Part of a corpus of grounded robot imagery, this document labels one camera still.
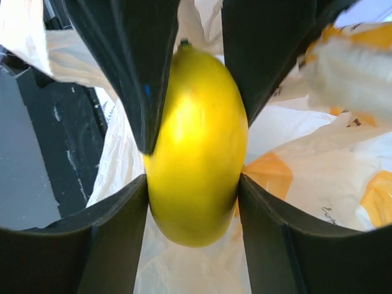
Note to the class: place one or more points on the yellow mango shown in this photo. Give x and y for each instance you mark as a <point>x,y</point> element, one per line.
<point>193,173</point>

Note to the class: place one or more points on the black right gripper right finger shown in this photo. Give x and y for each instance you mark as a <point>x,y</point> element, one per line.
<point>290,251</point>

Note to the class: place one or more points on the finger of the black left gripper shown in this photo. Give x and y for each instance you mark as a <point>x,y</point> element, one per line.
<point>263,38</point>
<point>132,42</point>

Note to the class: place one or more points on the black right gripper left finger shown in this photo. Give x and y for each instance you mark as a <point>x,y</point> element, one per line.
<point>95,250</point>

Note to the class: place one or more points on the orange plastic grocery bag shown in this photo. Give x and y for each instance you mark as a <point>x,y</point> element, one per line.
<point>324,144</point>

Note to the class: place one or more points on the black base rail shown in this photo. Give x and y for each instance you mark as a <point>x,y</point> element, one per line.
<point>52,133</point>

